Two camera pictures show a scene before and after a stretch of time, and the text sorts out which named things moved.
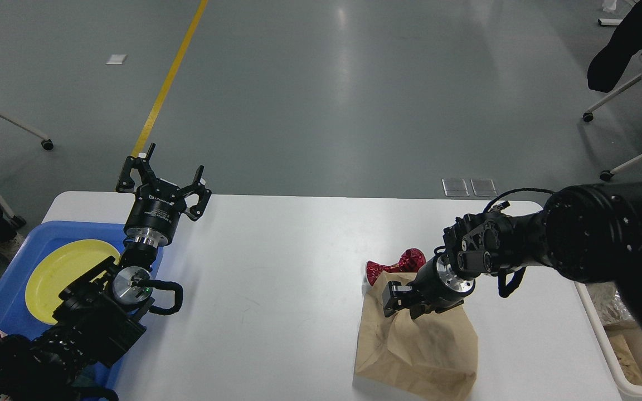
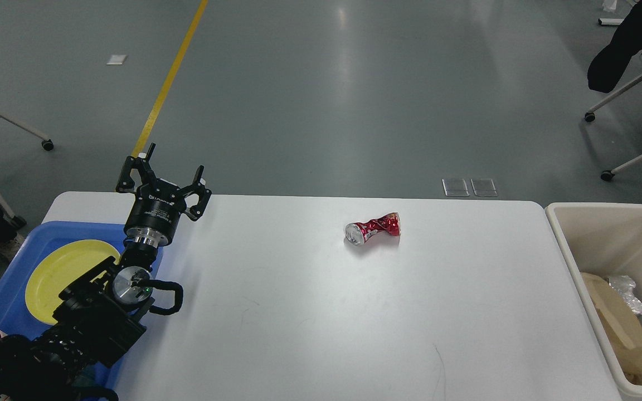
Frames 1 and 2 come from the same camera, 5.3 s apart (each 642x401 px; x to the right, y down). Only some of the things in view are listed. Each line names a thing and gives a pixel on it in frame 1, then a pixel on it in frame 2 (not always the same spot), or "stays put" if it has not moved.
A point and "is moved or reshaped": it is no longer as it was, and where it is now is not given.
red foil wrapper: x=411 y=260 → x=356 y=233
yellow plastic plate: x=58 y=270 stays put
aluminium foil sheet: x=608 y=303 is moved or reshaped
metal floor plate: x=457 y=187 stays put
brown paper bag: x=433 y=354 → x=627 y=340
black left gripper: x=158 y=204 stays put
